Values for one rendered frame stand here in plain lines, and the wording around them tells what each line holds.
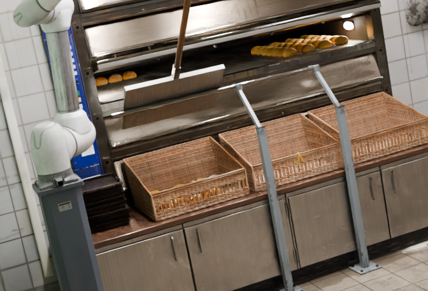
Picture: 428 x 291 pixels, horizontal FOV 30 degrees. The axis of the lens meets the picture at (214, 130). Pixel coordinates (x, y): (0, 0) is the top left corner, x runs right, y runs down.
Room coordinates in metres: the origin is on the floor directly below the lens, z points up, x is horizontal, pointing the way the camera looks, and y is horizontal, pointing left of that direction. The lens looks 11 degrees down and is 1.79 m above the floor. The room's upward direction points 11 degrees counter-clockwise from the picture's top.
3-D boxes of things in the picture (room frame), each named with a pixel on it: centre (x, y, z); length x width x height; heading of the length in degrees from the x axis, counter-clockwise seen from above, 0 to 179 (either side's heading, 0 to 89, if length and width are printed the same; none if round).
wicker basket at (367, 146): (4.70, -0.92, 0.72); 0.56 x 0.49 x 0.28; 109
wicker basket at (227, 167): (4.33, 0.21, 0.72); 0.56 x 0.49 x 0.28; 109
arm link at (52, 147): (3.54, 0.74, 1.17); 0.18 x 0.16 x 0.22; 154
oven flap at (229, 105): (4.76, -0.25, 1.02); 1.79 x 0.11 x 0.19; 108
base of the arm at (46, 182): (3.51, 0.74, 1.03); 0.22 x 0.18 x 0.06; 18
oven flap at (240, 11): (4.76, -0.25, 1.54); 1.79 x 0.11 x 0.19; 108
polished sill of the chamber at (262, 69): (4.78, -0.24, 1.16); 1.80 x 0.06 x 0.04; 108
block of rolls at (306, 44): (5.36, -0.66, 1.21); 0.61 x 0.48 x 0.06; 18
